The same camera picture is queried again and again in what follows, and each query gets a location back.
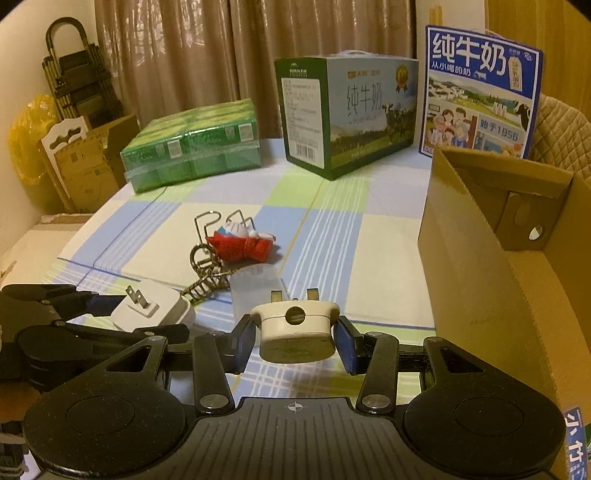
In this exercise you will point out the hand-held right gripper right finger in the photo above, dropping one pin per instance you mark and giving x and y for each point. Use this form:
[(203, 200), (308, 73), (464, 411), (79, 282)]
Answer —
[(348, 346)]

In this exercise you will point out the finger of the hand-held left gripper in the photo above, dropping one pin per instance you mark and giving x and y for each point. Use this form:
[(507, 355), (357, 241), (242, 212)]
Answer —
[(115, 331), (104, 304)]

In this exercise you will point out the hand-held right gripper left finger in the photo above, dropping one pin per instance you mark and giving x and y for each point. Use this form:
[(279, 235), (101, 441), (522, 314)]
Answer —
[(240, 350)]

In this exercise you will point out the beige plug adapter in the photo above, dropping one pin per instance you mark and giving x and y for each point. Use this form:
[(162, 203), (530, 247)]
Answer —
[(295, 341)]

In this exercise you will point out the white charger plug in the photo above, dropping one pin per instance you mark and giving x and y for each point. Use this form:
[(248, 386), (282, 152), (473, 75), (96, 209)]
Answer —
[(175, 314)]

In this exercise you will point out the translucent plastic bottle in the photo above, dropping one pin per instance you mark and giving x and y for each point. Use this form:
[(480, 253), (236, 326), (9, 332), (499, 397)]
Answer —
[(258, 286)]

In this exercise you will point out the red toy figure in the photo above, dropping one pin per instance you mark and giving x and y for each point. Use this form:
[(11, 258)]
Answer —
[(240, 247)]

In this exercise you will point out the flat cardboard sheet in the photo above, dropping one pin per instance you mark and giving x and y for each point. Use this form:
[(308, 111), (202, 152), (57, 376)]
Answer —
[(37, 249)]

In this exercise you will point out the checked tablecloth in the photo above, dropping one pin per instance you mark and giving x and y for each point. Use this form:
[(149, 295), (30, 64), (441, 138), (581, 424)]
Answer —
[(369, 230)]

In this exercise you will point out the brown cardboard box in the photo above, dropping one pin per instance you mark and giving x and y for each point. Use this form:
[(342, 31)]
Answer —
[(87, 180)]

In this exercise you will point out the green shrink-wrapped carton pack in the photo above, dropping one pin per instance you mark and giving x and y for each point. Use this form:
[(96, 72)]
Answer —
[(189, 147)]

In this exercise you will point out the yellow plastic bag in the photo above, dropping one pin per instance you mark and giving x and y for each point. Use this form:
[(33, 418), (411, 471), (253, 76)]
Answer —
[(27, 138)]

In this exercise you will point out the black folding hand trolley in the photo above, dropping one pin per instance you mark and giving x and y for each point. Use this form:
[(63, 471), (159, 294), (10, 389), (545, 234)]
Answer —
[(78, 87)]

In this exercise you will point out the green white milk carton box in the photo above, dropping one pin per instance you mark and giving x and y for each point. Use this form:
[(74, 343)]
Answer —
[(360, 115)]

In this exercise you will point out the brown curtain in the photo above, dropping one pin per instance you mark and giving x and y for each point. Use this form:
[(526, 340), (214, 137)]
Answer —
[(231, 60)]

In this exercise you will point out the blue milk carton box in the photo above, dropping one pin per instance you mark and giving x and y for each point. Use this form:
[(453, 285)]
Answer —
[(480, 92)]

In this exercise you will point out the quilted beige chair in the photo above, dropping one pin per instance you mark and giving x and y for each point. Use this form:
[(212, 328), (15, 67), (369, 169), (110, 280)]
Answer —
[(563, 134)]

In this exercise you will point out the wooden slats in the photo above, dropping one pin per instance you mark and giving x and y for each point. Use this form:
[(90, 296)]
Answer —
[(436, 16)]

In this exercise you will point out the wooden door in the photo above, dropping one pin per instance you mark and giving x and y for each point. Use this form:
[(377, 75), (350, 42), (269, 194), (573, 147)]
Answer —
[(554, 37)]

